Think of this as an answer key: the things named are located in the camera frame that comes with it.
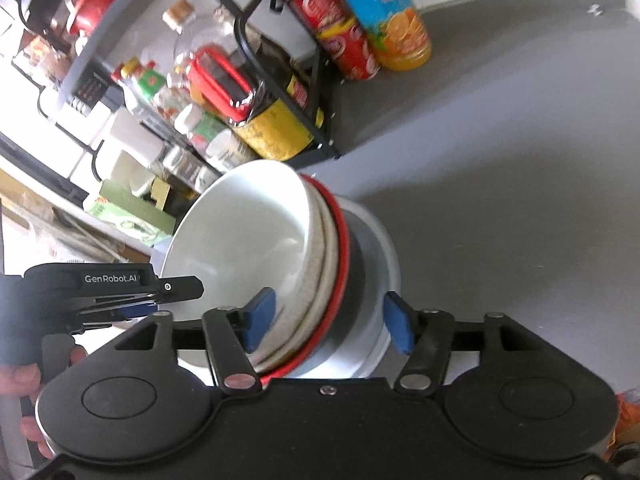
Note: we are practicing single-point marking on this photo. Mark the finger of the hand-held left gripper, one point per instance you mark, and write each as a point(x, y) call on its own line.
point(135, 309)
point(180, 289)

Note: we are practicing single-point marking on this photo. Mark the person's left hand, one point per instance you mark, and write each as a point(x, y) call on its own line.
point(17, 380)

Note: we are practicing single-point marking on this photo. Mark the black metal rack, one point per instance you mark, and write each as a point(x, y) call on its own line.
point(315, 156)

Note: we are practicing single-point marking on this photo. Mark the clear bottle with cork stopper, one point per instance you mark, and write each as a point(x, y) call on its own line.
point(179, 12)

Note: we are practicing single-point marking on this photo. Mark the green tissue box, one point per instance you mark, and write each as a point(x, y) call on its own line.
point(125, 210)

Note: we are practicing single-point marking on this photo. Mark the orange juice bottle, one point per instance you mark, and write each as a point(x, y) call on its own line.
point(390, 20)

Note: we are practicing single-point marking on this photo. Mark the white bowl with yellow pattern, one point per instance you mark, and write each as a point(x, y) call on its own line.
point(326, 260)
point(240, 230)

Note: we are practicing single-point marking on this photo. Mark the tall white plastic bottle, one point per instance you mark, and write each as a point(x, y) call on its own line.
point(132, 135)

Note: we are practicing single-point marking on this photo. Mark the white pill bottle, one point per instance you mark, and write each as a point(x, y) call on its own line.
point(227, 152)

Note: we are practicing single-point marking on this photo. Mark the small glass jar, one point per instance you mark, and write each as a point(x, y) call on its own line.
point(177, 160)

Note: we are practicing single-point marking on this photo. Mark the red and black bowl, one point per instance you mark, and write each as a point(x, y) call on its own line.
point(357, 285)

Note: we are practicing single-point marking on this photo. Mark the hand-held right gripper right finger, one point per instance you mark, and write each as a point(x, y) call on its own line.
point(400, 322)

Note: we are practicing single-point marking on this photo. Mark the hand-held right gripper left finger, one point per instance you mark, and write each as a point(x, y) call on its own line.
point(260, 317)

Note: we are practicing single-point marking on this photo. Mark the white capped bottle red label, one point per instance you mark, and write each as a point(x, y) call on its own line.
point(187, 117)

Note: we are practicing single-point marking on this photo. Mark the green label bottle yellow cap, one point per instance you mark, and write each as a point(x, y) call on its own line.
point(150, 82)

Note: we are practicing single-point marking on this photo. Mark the white plate with blue print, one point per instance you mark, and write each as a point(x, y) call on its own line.
point(375, 240)

